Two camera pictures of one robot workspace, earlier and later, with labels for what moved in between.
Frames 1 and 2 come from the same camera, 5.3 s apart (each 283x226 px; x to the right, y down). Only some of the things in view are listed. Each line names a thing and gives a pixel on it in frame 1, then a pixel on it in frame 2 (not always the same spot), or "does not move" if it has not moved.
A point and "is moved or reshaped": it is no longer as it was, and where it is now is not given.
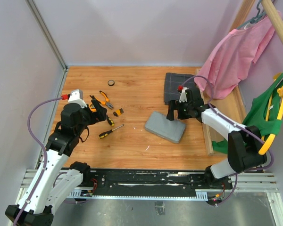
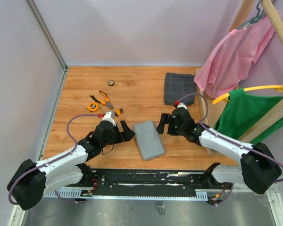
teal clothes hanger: (254, 19) does not move
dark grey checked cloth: (172, 81) does not move
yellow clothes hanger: (281, 92) to (280, 88)
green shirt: (264, 111) to (244, 108)
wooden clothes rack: (219, 117) does not move
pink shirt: (230, 63) does not move
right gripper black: (174, 105) to (166, 118)
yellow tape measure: (92, 108) does not move
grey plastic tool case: (158, 124) is moved or reshaped
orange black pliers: (108, 104) does not move
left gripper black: (100, 115) to (125, 135)
